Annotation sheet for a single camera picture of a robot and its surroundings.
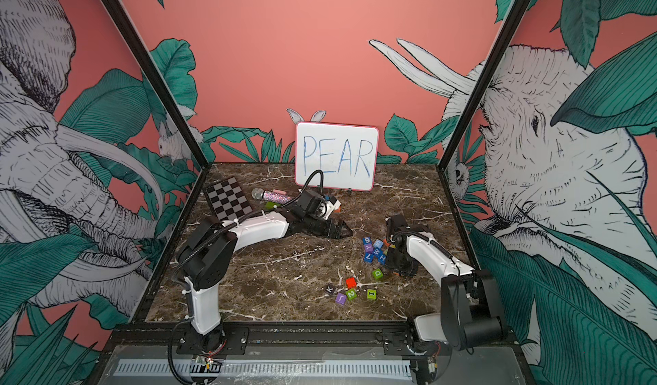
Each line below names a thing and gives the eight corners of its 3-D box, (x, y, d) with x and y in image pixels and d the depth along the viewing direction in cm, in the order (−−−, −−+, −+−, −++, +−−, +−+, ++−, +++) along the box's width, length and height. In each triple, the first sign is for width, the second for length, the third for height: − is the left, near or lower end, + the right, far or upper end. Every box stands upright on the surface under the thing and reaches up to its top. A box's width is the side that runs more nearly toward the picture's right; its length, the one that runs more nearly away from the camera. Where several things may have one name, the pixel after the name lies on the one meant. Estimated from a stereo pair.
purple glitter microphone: (252, 199, 109) (250, 194, 106) (257, 192, 112) (255, 186, 109) (286, 209, 106) (285, 203, 103) (291, 201, 109) (289, 196, 106)
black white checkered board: (222, 227, 101) (219, 223, 98) (206, 192, 112) (203, 187, 110) (254, 211, 106) (252, 207, 103) (236, 179, 117) (234, 174, 115)
